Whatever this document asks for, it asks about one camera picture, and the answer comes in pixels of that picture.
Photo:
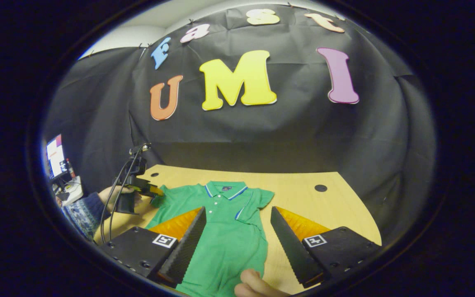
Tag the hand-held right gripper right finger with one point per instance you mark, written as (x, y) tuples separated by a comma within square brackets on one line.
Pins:
[(291, 247)]

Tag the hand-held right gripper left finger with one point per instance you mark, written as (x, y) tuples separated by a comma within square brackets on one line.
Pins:
[(186, 247)]

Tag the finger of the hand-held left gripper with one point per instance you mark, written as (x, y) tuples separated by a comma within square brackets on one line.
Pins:
[(153, 191)]

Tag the green T-shirt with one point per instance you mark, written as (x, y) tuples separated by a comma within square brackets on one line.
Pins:
[(229, 239)]

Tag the white device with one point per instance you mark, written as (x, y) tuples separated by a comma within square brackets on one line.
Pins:
[(72, 190)]

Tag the red bottle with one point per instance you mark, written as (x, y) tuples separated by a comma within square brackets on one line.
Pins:
[(70, 168)]

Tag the computer monitor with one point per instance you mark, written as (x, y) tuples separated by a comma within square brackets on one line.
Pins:
[(56, 156)]

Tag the black backdrop cloth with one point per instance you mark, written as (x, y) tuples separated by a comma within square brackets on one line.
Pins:
[(262, 132)]

